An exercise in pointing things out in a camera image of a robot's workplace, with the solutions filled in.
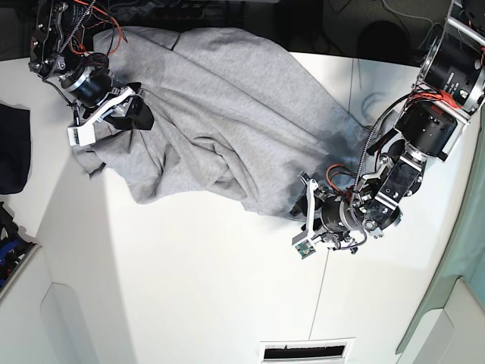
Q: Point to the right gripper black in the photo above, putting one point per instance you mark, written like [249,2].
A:
[93,86]

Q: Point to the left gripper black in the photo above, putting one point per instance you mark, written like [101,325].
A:
[327,216]

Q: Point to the grey t-shirt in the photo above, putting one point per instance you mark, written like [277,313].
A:
[234,114]

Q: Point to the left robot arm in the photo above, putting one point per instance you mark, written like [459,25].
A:
[448,91]

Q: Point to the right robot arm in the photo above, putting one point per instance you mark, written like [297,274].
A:
[70,50]

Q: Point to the dark navy cloth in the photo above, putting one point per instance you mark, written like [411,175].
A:
[15,149]

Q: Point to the white vent slot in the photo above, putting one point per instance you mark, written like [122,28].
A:
[306,352]

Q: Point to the black blue items pile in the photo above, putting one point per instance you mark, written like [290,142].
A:
[15,249]

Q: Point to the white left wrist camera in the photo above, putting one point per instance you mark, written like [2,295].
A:
[303,246]

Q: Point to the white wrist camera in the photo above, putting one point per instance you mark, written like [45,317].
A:
[303,246]
[83,135]

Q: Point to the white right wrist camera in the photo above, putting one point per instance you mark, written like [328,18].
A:
[83,135]

